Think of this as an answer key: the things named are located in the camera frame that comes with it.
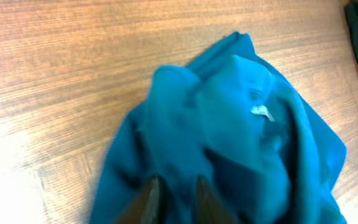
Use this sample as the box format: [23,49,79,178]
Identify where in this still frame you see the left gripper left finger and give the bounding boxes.
[113,175,160,224]

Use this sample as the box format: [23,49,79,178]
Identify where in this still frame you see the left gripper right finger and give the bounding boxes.
[196,175,239,224]

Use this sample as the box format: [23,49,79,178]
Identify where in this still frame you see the blue t-shirt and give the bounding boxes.
[89,32,346,223]

